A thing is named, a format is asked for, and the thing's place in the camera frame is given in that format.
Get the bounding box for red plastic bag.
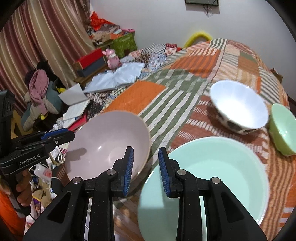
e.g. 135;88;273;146
89;11;113;31

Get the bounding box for pink bowl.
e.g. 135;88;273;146
65;111;151;180

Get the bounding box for brown cardboard box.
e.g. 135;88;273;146
271;68;283;83

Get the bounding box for small black wall monitor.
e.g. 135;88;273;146
185;0;219;6

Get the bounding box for mint green plate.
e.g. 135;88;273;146
138;137;269;240

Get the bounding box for pink cloth on plush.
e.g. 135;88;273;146
29;69;49;115

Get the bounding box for red gift box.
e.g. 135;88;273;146
74;48;104;70

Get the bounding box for white cloth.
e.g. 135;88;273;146
83;62;145;93

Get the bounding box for green storage box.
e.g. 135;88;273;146
110;33;137;58

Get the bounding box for dark blue box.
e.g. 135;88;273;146
77;57;106;77

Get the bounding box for open white notebook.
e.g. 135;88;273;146
59;83;90;121

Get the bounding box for white bowl black spots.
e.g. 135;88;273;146
209;80;269;135

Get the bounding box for patchwork quilt bedspread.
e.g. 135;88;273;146
98;38;295;240

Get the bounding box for green bowl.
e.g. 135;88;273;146
268;103;296;157

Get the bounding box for pink rabbit figurine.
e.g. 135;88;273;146
102;48;121;71

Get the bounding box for person left hand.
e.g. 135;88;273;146
1;170;32;206

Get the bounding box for striped brown curtain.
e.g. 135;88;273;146
1;1;94;113

